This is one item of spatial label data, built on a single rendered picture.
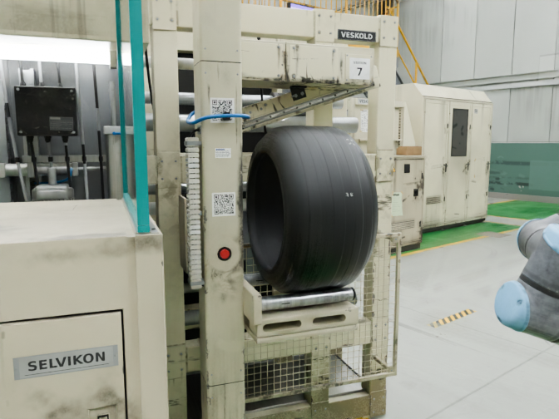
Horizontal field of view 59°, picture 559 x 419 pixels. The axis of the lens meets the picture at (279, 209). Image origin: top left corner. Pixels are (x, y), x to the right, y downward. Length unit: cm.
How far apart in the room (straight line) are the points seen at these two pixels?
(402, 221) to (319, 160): 501
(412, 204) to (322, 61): 478
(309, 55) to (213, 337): 108
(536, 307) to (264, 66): 125
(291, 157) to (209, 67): 37
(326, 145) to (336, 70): 51
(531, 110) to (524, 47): 151
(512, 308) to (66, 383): 80
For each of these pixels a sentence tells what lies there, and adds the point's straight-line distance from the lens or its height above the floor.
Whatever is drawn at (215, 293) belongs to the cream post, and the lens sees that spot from 160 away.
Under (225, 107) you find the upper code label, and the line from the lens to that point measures 154.
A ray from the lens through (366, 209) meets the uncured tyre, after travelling 151.
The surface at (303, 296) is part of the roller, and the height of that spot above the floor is 92.
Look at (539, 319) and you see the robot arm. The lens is 107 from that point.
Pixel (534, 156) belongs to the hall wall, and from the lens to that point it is 1330.
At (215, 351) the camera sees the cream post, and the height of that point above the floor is 74.
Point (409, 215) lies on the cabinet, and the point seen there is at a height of 47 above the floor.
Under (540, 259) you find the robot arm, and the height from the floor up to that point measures 119.
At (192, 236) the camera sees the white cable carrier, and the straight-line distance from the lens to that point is 156.
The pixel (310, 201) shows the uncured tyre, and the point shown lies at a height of 124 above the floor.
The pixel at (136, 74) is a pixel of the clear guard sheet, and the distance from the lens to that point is 80.
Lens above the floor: 141
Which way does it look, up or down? 8 degrees down
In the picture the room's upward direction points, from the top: straight up
